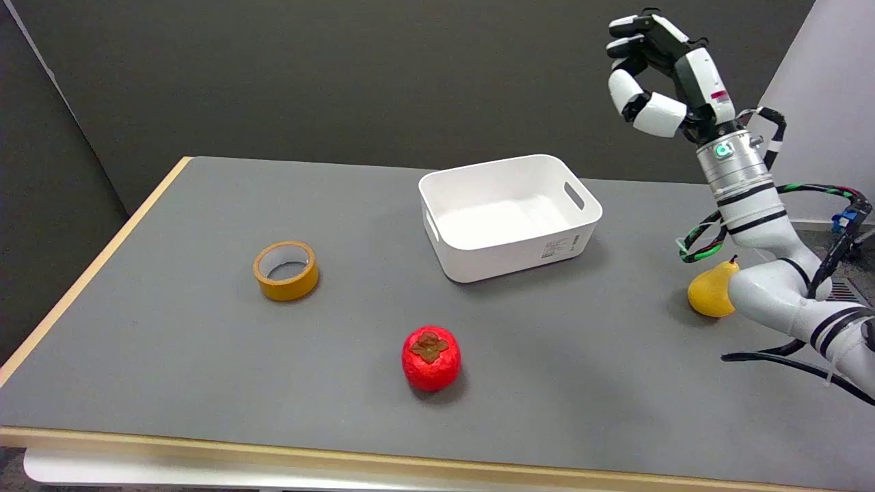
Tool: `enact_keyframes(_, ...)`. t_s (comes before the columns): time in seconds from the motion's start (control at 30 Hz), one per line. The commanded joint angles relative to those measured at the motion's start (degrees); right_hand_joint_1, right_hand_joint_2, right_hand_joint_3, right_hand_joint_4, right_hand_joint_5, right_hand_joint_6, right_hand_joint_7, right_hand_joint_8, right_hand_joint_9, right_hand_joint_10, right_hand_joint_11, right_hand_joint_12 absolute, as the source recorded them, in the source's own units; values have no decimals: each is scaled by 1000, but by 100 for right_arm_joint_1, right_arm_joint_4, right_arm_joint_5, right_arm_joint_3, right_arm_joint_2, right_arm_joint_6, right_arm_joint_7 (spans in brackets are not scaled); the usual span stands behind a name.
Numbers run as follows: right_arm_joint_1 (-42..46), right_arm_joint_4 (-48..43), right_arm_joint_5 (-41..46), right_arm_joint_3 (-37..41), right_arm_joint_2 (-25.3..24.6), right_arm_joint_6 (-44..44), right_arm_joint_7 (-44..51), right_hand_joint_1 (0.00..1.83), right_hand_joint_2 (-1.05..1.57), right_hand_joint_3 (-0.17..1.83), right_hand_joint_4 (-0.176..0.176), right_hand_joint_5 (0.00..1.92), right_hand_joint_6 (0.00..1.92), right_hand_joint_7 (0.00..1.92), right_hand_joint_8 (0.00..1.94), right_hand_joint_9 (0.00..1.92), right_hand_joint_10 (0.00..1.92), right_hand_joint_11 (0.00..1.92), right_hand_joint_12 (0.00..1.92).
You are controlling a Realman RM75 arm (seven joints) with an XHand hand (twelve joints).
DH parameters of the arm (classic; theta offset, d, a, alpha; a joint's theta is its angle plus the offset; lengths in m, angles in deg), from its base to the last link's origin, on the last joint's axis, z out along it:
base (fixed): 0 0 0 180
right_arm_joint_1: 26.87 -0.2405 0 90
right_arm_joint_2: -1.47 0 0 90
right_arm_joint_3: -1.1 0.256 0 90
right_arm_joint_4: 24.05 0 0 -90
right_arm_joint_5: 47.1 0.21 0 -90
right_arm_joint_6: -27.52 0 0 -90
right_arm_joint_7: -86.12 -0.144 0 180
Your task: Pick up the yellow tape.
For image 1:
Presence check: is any red persimmon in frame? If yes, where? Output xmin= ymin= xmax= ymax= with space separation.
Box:
xmin=401 ymin=325 xmax=462 ymax=392

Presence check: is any floor vent grille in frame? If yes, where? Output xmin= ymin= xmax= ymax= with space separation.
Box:
xmin=827 ymin=279 xmax=870 ymax=307

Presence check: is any black chair caster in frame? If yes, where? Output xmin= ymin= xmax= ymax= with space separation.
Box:
xmin=845 ymin=231 xmax=875 ymax=262

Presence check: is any yellow pear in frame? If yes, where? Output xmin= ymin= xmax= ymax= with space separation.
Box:
xmin=688 ymin=256 xmax=741 ymax=318

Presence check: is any short black wrist cable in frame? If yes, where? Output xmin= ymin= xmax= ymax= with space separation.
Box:
xmin=747 ymin=107 xmax=788 ymax=169

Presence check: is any white plastic storage bin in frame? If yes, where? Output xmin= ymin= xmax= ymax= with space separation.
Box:
xmin=418 ymin=154 xmax=604 ymax=284

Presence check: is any yellow tape roll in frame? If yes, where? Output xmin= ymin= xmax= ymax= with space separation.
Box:
xmin=253 ymin=241 xmax=320 ymax=302

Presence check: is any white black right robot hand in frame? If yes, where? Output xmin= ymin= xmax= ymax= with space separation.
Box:
xmin=606 ymin=8 xmax=737 ymax=141

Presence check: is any long black cable loop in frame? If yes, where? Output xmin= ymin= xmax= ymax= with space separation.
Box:
xmin=721 ymin=225 xmax=875 ymax=405

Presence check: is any green black braided cable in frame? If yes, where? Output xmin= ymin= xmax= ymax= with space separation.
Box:
xmin=678 ymin=182 xmax=874 ymax=264

